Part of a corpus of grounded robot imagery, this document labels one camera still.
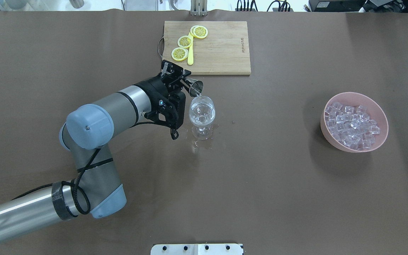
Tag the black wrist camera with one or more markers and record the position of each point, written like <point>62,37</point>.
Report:
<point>170,67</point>

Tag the far lemon slice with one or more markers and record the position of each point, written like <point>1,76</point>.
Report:
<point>200,32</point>

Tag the lemon slice near handle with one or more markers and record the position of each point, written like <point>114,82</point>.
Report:
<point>179,54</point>

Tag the steel double jigger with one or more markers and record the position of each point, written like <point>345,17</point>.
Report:
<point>194,87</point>

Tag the pink bowl of ice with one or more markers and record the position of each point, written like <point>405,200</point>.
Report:
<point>353,122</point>

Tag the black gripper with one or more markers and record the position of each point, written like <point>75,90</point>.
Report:
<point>153,88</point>

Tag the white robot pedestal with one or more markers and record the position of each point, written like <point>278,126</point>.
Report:
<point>198,249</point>

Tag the yellow plastic stick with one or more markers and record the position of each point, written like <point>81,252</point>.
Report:
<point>190,59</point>

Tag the bamboo cutting board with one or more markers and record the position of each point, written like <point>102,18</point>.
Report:
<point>225,50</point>

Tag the aluminium frame post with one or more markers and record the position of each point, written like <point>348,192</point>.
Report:
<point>199,8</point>

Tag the middle lemon slice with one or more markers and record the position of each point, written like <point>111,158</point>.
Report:
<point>185,41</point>

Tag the overlapped lemon slice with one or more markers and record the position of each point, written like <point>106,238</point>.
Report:
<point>191,29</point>

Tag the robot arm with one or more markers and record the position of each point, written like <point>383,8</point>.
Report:
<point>97,190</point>

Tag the clear wine glass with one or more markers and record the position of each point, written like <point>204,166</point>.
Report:
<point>201,114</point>

